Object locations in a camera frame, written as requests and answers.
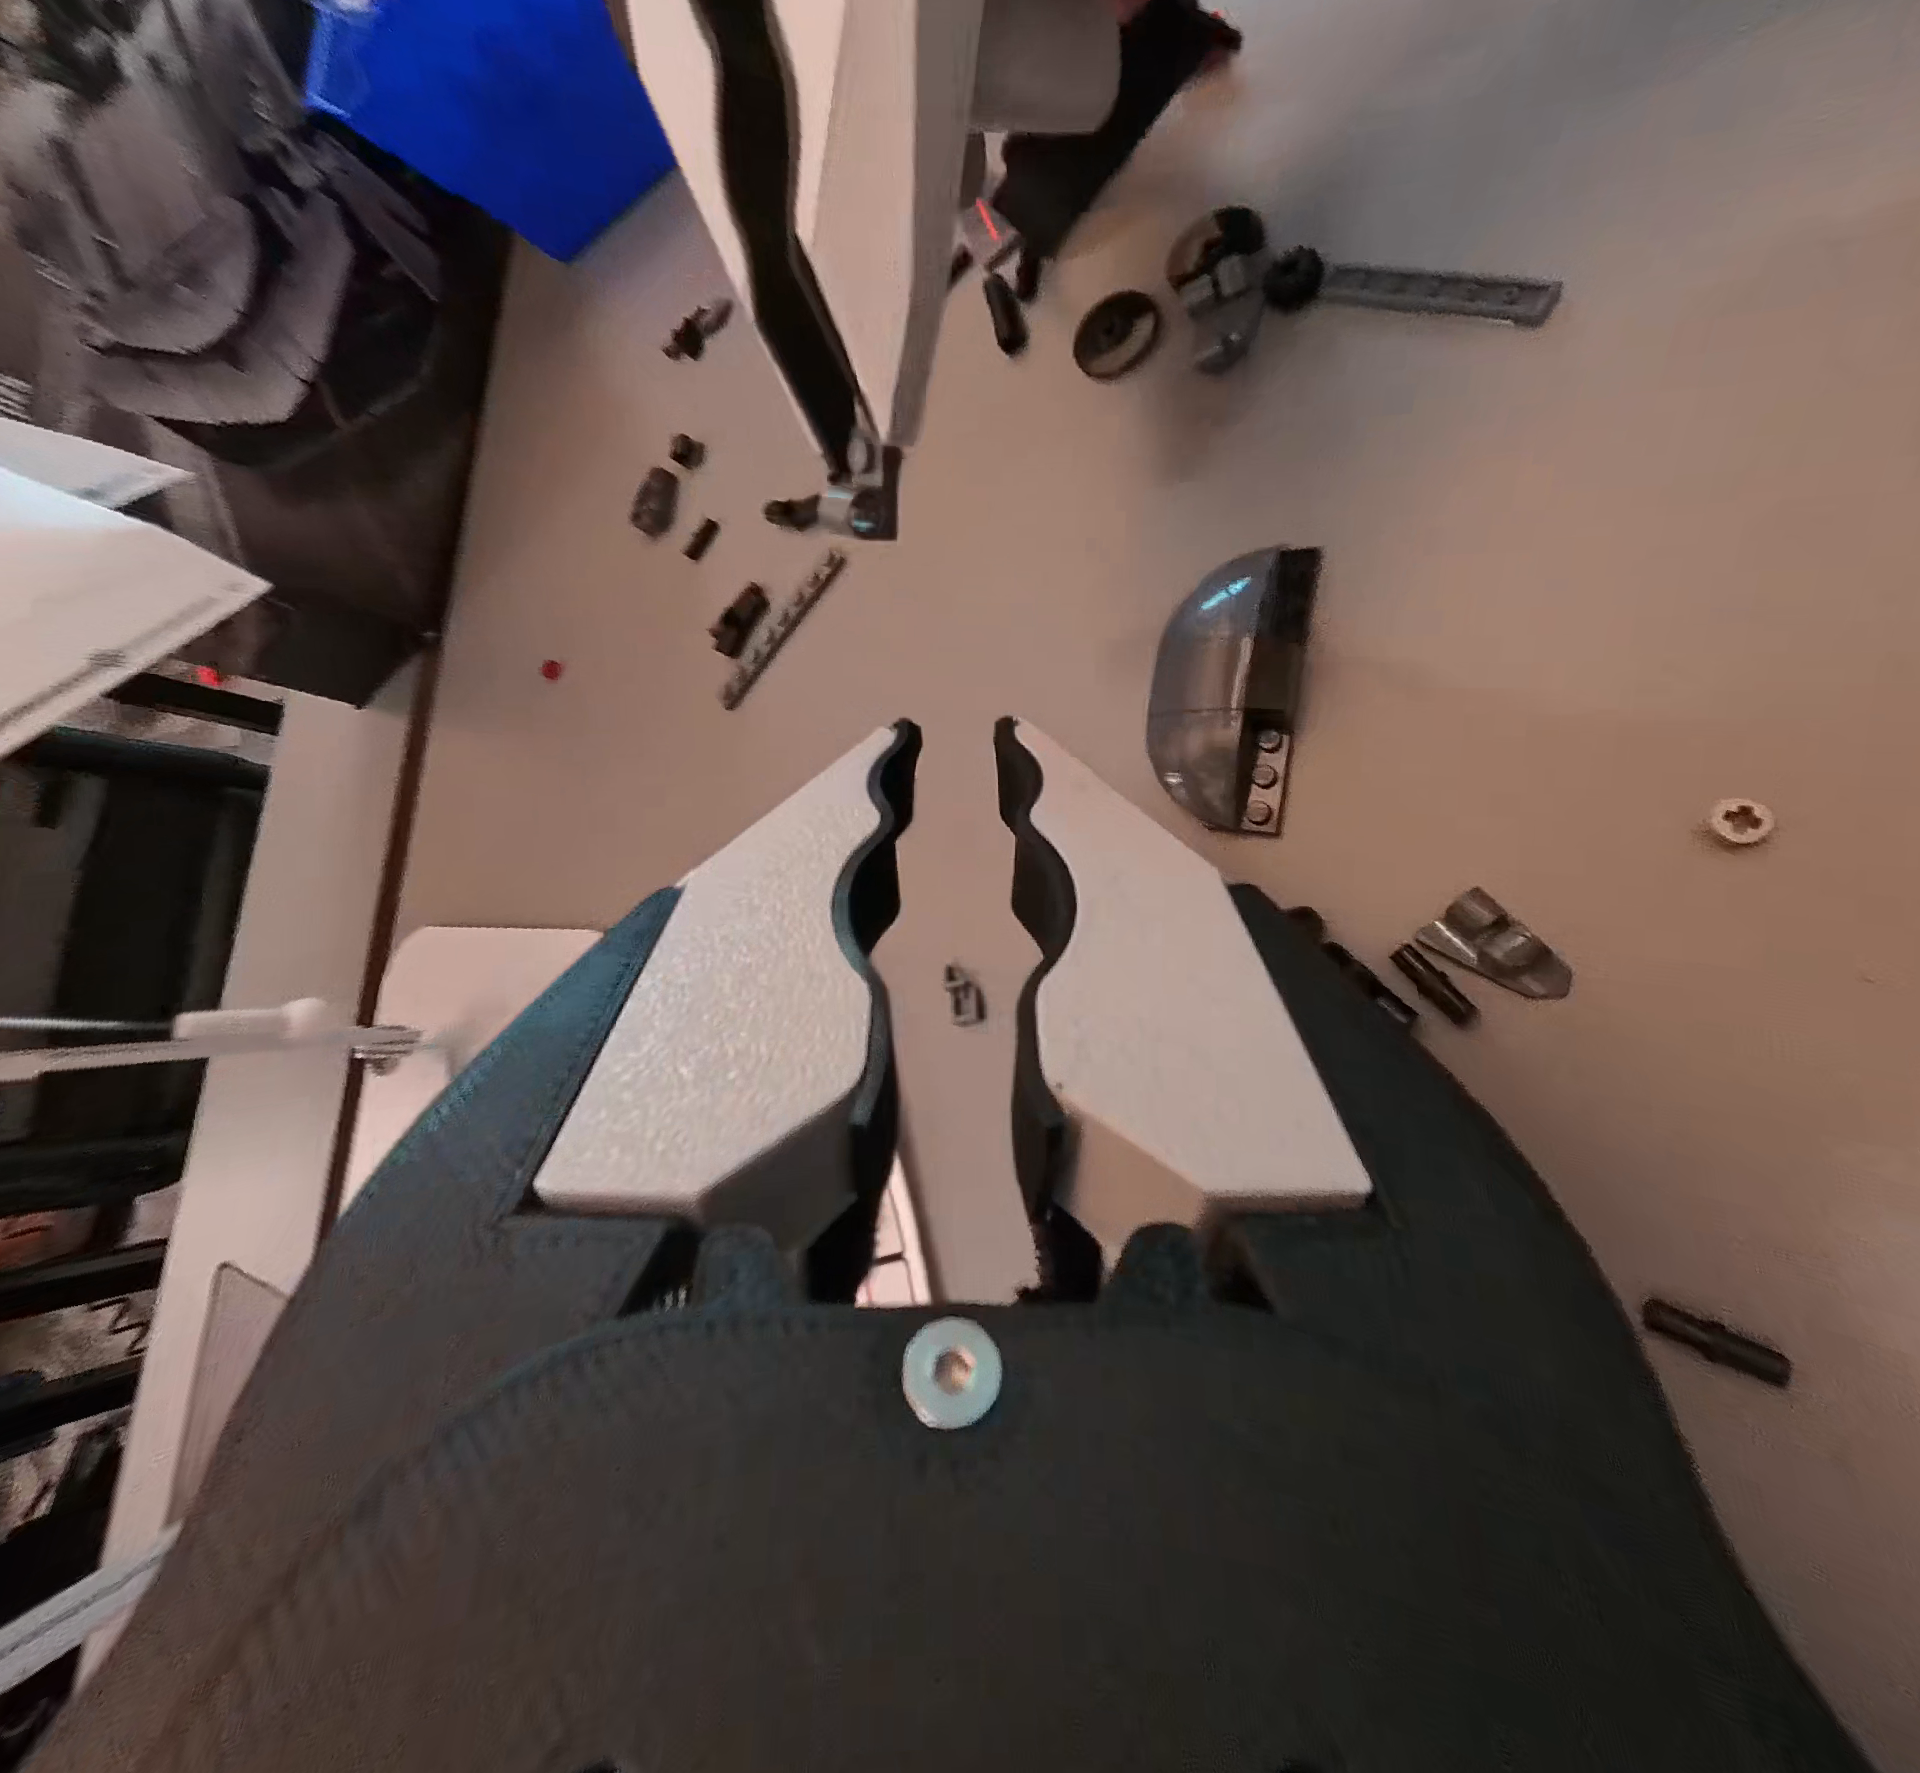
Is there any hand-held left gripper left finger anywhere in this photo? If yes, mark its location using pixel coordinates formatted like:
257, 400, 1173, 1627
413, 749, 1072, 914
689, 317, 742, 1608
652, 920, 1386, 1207
532, 718, 924, 1300

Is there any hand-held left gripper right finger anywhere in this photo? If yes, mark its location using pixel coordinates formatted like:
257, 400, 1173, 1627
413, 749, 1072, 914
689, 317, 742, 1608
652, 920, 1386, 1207
992, 714, 1378, 1294

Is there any grey domed lego assembly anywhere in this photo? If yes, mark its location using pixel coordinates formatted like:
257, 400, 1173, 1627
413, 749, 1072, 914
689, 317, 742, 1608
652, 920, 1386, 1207
1145, 544, 1325, 837

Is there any black round lego dish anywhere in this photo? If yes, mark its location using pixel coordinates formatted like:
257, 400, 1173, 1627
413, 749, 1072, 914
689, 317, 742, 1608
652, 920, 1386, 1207
1072, 289, 1164, 379

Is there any grey lego wedge assembly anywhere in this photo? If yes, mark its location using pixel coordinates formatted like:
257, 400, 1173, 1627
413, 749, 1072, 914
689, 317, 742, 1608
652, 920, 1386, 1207
1413, 889, 1576, 1003

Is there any long grey lego plate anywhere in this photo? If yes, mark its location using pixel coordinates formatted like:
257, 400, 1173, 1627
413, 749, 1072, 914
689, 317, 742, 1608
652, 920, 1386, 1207
724, 549, 847, 711

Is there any lego set box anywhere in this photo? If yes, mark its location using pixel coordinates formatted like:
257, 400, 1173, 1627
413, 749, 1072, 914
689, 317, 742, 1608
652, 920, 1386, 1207
0, 0, 512, 703

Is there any blue plastic bin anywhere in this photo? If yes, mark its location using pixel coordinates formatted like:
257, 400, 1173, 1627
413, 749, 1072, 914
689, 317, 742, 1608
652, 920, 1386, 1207
305, 0, 677, 263

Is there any white stand base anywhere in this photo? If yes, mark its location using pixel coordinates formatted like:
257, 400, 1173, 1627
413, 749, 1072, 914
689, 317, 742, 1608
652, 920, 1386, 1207
0, 924, 610, 1443

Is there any grey beam assembly with gear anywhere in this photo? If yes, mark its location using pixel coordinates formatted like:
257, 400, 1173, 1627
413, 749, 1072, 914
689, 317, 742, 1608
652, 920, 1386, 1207
1167, 203, 1565, 375

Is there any instruction booklet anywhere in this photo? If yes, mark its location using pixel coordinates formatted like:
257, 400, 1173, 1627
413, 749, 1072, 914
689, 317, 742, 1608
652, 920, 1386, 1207
0, 421, 271, 755

